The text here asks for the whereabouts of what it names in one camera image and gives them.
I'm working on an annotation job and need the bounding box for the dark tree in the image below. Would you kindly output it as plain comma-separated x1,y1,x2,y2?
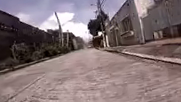
85,11,112,39

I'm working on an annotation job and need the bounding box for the grey cobbled road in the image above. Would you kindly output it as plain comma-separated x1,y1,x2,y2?
0,35,181,102

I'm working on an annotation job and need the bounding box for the utility pole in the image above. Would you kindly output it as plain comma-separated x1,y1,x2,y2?
95,0,109,49

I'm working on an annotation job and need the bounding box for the leaning pale pole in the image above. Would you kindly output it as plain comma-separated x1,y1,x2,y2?
53,11,66,48

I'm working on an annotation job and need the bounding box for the beige gabled building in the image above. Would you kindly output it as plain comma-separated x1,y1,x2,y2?
101,0,146,50

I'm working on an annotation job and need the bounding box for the row of bushes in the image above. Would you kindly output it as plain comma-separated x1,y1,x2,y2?
0,36,74,74

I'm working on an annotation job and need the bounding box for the pale concrete kerb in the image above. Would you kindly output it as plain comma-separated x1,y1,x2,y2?
95,36,181,85

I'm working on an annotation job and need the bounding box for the kerb strip beside bushes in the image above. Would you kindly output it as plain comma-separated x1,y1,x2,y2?
0,52,69,80

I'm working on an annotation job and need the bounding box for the grey concrete pavement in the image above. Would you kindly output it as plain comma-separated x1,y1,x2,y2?
108,36,181,74

